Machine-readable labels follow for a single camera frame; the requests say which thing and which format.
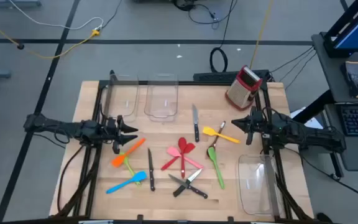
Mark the black table clamp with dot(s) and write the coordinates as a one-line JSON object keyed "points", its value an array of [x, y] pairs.
{"points": [[140, 218], [230, 219]]}

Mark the black floor puck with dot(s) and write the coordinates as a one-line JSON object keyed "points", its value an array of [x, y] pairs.
{"points": [[20, 46]]}

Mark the yellow silicone spatula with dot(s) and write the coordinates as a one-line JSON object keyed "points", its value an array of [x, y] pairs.
{"points": [[209, 131]]}

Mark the blue silicone spatula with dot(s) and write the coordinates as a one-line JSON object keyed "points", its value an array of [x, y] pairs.
{"points": [[139, 176]]}

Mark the silver aluminium bar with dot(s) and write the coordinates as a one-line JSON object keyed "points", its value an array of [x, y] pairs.
{"points": [[95, 222]]}

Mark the pink silicone spatula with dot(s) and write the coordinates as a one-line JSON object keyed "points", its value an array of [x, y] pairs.
{"points": [[173, 151]]}

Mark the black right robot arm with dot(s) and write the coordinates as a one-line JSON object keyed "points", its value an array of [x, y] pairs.
{"points": [[315, 138]]}

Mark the clear plastic bin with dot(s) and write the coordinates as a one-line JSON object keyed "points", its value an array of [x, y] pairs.
{"points": [[253, 186], [162, 99], [126, 102]]}

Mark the grey black work gloves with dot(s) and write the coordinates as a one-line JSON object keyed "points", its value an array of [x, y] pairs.
{"points": [[354, 77]]}

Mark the red silicone spoon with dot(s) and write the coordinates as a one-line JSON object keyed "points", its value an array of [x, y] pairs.
{"points": [[182, 144]]}

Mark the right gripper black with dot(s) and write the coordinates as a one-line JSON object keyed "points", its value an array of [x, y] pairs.
{"points": [[261, 126]]}

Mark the orange silicone spatula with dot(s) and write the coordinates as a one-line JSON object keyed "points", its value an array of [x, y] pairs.
{"points": [[118, 160]]}

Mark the black desk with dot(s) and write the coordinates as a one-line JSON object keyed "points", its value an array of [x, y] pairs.
{"points": [[331, 77]]}

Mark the black power strip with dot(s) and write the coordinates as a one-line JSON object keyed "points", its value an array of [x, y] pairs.
{"points": [[210, 76]]}

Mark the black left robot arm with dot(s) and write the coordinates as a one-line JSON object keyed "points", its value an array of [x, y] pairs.
{"points": [[73, 129]]}

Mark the broad silver blade knife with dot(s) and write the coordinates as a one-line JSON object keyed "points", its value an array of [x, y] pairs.
{"points": [[196, 133]]}

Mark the white paper sheet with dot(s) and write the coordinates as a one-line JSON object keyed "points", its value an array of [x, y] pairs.
{"points": [[315, 124]]}

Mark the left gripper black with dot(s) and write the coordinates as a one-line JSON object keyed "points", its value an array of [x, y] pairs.
{"points": [[114, 130]]}

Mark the green silicone spatula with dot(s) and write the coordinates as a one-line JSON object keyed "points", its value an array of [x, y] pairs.
{"points": [[212, 154]]}

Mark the red silicone spatula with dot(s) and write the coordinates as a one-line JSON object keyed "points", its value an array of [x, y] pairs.
{"points": [[190, 147]]}

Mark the red steel box grater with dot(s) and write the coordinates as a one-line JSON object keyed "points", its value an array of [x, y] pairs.
{"points": [[242, 91]]}

